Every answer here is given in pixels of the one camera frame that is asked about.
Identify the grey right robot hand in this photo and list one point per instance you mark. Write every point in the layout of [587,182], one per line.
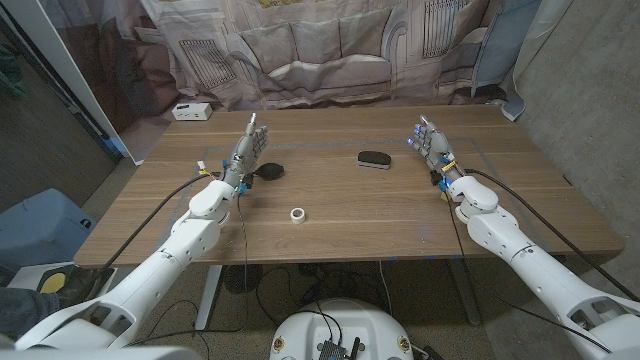
[435,147]

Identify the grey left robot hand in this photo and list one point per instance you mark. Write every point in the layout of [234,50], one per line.
[245,152]

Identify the black rubber air blower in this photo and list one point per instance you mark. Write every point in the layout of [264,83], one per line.
[272,171]

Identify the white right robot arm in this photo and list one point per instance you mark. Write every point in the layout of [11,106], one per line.
[525,260]

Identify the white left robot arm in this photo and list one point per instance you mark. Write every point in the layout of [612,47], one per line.
[150,270]

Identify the white tape roll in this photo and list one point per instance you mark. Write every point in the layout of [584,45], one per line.
[292,215]

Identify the white power strip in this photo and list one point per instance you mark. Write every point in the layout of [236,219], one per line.
[192,111]

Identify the pale blue curtain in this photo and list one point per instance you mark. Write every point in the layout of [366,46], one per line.
[500,50]

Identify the black round floor fan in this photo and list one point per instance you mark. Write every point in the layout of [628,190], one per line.
[242,278]

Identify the printed sofa backdrop cloth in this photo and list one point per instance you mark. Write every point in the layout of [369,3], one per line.
[320,50]

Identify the white table leg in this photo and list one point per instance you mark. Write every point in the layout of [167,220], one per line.
[210,295]

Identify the grey table leg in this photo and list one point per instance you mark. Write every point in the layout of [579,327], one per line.
[465,295]

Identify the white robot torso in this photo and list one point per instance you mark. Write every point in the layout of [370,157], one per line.
[360,325]

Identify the dark leather shoe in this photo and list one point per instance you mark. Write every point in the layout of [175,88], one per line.
[85,285]

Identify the black electronics module with antenna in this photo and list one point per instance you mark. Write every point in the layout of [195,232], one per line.
[332,350]

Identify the blue-grey plastic bin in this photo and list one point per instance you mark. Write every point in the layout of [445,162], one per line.
[40,230]

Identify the black yellow foot pedal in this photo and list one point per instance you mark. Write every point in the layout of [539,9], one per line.
[52,283]

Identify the person's leg in jeans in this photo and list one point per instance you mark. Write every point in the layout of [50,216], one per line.
[25,310]

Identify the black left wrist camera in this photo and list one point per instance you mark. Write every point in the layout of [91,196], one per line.
[248,181]

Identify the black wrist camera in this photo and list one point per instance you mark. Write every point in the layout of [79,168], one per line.
[248,181]
[436,178]

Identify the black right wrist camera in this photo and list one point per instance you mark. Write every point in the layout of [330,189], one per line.
[436,178]

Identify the white partition post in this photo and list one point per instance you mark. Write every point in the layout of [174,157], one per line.
[60,60]

